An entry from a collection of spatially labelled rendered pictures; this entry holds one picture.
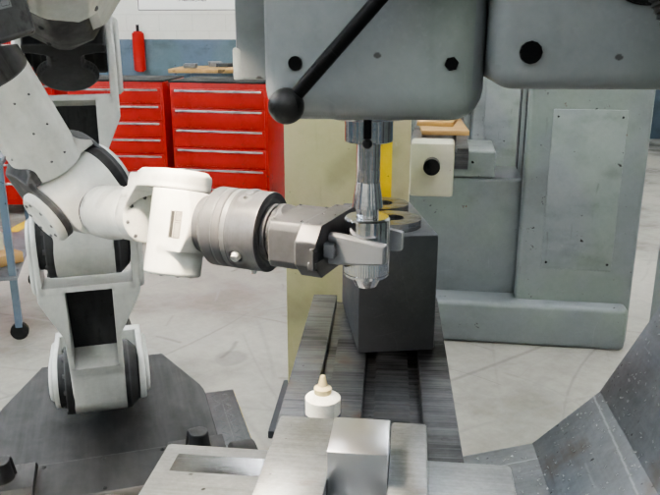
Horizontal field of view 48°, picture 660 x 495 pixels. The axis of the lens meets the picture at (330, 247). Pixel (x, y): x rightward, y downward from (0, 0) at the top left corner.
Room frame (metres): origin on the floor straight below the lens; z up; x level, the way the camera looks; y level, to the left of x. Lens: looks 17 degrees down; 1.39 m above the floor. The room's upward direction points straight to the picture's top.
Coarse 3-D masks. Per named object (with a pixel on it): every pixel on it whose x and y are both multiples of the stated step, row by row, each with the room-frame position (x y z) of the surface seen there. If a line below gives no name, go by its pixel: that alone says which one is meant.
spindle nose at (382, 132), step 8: (352, 128) 0.73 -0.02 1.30; (360, 128) 0.72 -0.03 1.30; (376, 128) 0.72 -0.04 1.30; (384, 128) 0.72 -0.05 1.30; (392, 128) 0.73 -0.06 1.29; (352, 136) 0.73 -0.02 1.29; (360, 136) 0.72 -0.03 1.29; (376, 136) 0.72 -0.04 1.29; (384, 136) 0.72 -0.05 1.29; (392, 136) 0.73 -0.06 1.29
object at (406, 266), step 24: (408, 216) 1.13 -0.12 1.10; (408, 240) 1.07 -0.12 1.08; (432, 240) 1.07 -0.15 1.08; (408, 264) 1.07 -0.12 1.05; (432, 264) 1.07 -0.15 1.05; (360, 288) 1.06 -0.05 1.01; (384, 288) 1.06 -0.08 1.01; (408, 288) 1.07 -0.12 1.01; (432, 288) 1.07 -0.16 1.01; (360, 312) 1.06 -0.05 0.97; (384, 312) 1.06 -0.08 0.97; (408, 312) 1.07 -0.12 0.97; (432, 312) 1.07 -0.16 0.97; (360, 336) 1.06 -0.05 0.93; (384, 336) 1.06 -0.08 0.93; (408, 336) 1.07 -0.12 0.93; (432, 336) 1.07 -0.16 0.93
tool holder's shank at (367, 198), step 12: (360, 144) 0.73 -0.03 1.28; (372, 144) 0.73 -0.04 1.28; (360, 156) 0.73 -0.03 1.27; (372, 156) 0.73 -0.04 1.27; (360, 168) 0.73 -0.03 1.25; (372, 168) 0.73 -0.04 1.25; (360, 180) 0.73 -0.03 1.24; (372, 180) 0.73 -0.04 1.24; (360, 192) 0.73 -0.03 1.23; (372, 192) 0.73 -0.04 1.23; (360, 204) 0.73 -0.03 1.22; (372, 204) 0.73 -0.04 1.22; (360, 216) 0.73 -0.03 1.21; (372, 216) 0.73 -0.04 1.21
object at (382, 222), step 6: (348, 216) 0.74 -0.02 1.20; (354, 216) 0.74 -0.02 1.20; (378, 216) 0.74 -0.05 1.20; (384, 216) 0.74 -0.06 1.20; (348, 222) 0.73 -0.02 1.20; (354, 222) 0.72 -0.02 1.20; (360, 222) 0.72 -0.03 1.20; (366, 222) 0.72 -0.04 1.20; (372, 222) 0.72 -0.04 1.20; (378, 222) 0.72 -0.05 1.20; (384, 222) 0.73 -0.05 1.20; (348, 228) 0.73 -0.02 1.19; (354, 228) 0.72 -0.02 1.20; (360, 228) 0.72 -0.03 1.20; (366, 228) 0.72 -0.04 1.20; (372, 228) 0.72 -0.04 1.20; (378, 228) 0.72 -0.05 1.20; (384, 228) 0.73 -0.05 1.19
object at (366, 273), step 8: (352, 232) 0.73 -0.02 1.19; (360, 232) 0.72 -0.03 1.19; (368, 232) 0.72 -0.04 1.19; (376, 232) 0.72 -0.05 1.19; (384, 232) 0.73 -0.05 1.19; (376, 240) 0.72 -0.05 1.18; (384, 240) 0.73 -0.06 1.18; (344, 272) 0.74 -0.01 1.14; (352, 272) 0.73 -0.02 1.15; (360, 272) 0.72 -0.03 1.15; (368, 272) 0.72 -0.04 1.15; (376, 272) 0.72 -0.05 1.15; (384, 272) 0.73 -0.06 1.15; (360, 280) 0.72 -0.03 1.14; (368, 280) 0.72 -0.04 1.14; (376, 280) 0.72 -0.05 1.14
